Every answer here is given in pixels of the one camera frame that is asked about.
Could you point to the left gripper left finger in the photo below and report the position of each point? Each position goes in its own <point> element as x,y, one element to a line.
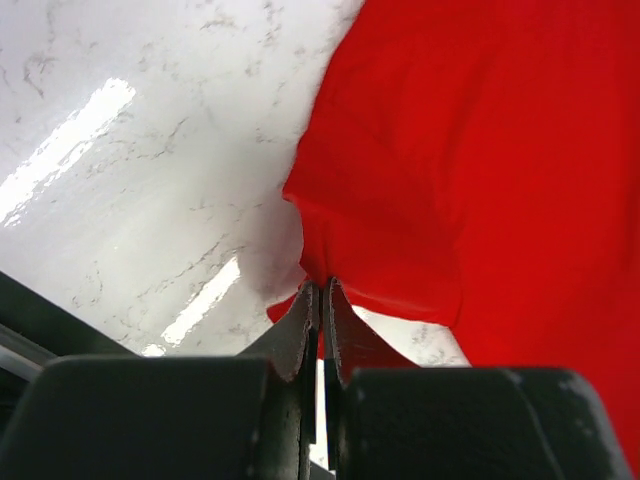
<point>247,416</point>

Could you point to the plain red t-shirt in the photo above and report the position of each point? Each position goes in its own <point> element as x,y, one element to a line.
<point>475,164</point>

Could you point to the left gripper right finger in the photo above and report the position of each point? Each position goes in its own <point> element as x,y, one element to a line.
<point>388,418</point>

